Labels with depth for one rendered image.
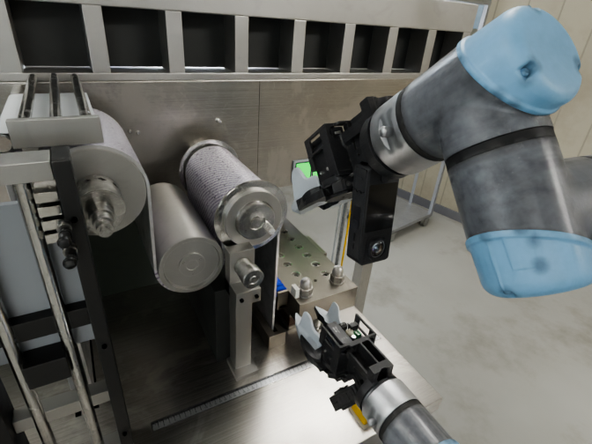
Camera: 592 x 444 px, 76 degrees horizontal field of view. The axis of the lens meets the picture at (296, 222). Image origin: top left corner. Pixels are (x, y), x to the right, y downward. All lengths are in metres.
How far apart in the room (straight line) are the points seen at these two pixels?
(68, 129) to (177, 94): 0.42
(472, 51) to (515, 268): 0.15
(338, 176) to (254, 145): 0.63
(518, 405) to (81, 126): 2.18
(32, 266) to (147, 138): 0.48
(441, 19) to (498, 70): 1.07
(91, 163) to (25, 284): 0.18
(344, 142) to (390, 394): 0.35
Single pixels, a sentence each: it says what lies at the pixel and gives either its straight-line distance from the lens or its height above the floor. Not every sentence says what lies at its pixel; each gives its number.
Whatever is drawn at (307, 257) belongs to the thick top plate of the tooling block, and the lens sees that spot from 1.01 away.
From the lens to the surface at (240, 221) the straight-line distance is 0.69.
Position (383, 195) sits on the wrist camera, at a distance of 0.42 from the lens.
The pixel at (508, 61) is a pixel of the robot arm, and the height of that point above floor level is 1.58.
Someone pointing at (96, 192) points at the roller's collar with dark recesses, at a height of 1.36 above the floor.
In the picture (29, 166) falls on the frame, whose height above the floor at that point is 1.43.
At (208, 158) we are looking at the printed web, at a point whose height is 1.31.
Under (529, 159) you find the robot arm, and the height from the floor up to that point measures 1.52.
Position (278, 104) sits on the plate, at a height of 1.38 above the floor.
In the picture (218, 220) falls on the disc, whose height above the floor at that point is 1.26.
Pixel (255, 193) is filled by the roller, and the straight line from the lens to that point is 0.69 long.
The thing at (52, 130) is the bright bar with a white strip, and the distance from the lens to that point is 0.57.
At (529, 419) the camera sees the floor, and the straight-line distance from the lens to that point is 2.30.
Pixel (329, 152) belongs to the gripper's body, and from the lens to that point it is 0.43.
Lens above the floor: 1.59
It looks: 29 degrees down
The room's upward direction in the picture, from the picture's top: 5 degrees clockwise
